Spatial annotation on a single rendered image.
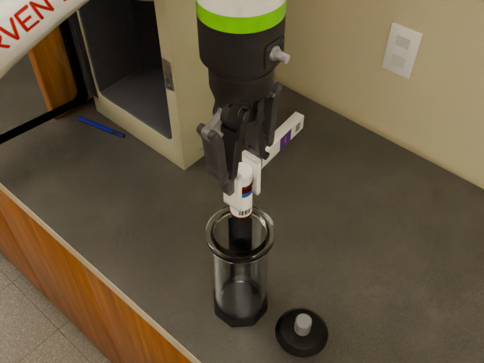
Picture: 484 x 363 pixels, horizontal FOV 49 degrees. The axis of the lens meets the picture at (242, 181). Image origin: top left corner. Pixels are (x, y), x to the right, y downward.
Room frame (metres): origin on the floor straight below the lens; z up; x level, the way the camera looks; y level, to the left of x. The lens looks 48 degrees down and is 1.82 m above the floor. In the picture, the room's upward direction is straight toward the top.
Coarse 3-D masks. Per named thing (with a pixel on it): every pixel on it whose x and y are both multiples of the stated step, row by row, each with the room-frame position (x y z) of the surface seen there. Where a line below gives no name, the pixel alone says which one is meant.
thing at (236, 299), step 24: (216, 216) 0.52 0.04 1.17; (264, 216) 0.52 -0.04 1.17; (216, 240) 0.51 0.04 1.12; (240, 240) 0.53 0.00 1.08; (264, 240) 0.47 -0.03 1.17; (216, 264) 0.47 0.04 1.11; (240, 264) 0.45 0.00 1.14; (264, 264) 0.47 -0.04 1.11; (216, 288) 0.47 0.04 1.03; (240, 288) 0.45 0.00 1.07; (264, 288) 0.47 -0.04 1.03; (240, 312) 0.45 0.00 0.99
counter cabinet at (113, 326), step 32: (0, 192) 0.92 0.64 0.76; (0, 224) 1.04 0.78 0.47; (32, 224) 0.83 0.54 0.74; (32, 256) 0.93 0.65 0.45; (64, 256) 0.74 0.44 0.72; (64, 288) 0.82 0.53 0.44; (96, 288) 0.67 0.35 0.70; (96, 320) 0.72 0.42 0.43; (128, 320) 0.59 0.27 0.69; (128, 352) 0.63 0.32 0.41; (160, 352) 0.52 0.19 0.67
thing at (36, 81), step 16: (32, 48) 0.96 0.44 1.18; (48, 48) 0.98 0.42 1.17; (64, 48) 1.00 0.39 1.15; (16, 64) 0.93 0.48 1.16; (32, 64) 0.95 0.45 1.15; (48, 64) 0.97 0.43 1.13; (64, 64) 1.00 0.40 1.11; (0, 80) 0.90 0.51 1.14; (16, 80) 0.92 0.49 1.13; (32, 80) 0.94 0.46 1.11; (48, 80) 0.97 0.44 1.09; (64, 80) 0.99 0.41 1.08; (0, 96) 0.89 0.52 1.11; (16, 96) 0.91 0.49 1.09; (32, 96) 0.94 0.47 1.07; (48, 96) 0.96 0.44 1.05; (64, 96) 0.98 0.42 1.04; (0, 112) 0.88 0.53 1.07; (16, 112) 0.91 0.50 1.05; (32, 112) 0.93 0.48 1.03; (0, 128) 0.88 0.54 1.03
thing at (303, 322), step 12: (288, 312) 0.46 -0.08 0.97; (300, 312) 0.45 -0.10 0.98; (312, 312) 0.46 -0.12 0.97; (288, 324) 0.43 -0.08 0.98; (300, 324) 0.42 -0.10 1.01; (312, 324) 0.43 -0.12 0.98; (324, 324) 0.43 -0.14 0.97; (276, 336) 0.41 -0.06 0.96; (288, 336) 0.41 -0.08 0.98; (300, 336) 0.41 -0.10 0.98; (312, 336) 0.41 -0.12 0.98; (324, 336) 0.41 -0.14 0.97; (288, 348) 0.39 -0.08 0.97; (300, 348) 0.39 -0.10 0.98; (312, 348) 0.39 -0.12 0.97
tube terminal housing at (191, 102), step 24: (168, 0) 0.84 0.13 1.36; (192, 0) 0.88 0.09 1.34; (168, 24) 0.83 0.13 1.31; (192, 24) 0.88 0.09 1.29; (168, 48) 0.83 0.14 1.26; (192, 48) 0.87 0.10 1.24; (192, 72) 0.87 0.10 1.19; (168, 96) 0.85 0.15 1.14; (192, 96) 0.86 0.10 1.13; (120, 120) 0.98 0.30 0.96; (192, 120) 0.86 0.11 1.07; (168, 144) 0.86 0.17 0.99; (192, 144) 0.86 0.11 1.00
